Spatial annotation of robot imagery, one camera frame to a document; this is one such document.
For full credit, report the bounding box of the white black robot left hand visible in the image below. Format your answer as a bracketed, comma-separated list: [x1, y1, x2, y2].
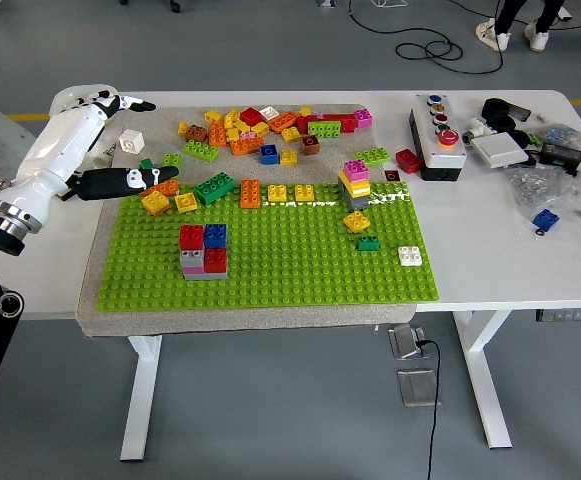
[0, 89, 181, 234]

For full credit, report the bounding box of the orange long toy brick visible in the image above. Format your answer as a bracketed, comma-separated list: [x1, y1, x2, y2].
[267, 110, 302, 134]
[239, 178, 262, 209]
[139, 179, 180, 198]
[207, 121, 228, 148]
[229, 135, 265, 157]

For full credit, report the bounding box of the lime long toy brick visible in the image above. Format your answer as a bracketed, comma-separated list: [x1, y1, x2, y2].
[181, 139, 221, 163]
[307, 120, 342, 140]
[353, 146, 391, 166]

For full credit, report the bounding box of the dark green long toy brick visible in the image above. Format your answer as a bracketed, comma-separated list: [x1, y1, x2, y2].
[192, 172, 236, 205]

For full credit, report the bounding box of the green studded baseplate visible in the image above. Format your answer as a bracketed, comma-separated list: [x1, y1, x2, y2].
[94, 179, 442, 313]

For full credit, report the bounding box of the grey rectangular toy brick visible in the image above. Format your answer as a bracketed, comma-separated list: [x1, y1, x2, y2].
[338, 178, 371, 211]

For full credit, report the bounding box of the yellow rectangular toy brick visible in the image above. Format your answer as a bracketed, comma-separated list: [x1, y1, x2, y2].
[338, 171, 372, 198]

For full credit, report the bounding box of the white pipe fitting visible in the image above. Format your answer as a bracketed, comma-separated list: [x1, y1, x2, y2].
[92, 136, 119, 169]
[460, 117, 496, 147]

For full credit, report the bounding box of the white plastic bowl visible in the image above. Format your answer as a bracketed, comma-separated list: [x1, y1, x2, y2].
[50, 84, 116, 119]

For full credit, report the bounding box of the white plastic cube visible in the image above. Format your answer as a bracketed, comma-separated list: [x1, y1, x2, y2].
[118, 128, 145, 155]

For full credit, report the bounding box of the grey-brown table mat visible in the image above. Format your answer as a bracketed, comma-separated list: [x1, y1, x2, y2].
[77, 103, 420, 339]

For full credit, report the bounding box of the white table leg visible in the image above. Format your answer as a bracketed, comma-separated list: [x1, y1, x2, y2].
[452, 310, 514, 450]
[119, 335, 164, 462]

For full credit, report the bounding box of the grey button control box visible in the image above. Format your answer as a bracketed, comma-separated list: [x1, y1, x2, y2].
[408, 92, 469, 182]

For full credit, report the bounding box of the metal floor socket plate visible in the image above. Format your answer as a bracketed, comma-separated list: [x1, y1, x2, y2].
[396, 368, 442, 408]
[387, 323, 427, 360]

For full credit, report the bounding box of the clear bag of screws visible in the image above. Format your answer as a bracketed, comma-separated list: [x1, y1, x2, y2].
[503, 164, 579, 221]

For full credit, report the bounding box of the black electronic module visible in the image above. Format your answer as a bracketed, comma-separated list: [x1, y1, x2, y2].
[539, 142, 581, 176]

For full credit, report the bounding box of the clear bag of blue parts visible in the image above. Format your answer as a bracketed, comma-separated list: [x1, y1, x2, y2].
[537, 123, 581, 149]

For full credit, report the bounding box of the grey table control panel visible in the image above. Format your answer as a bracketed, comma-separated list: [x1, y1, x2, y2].
[535, 307, 581, 323]

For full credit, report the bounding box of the black coiled floor cable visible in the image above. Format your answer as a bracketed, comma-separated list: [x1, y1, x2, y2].
[347, 0, 505, 76]

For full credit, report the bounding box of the black strap roll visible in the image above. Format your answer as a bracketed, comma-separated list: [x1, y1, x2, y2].
[481, 97, 516, 119]
[487, 115, 517, 134]

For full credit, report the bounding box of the white wall switch plate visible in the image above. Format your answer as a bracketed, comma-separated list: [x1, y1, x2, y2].
[470, 132, 530, 171]

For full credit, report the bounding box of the black power cord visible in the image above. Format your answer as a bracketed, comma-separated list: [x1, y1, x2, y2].
[416, 339, 442, 480]

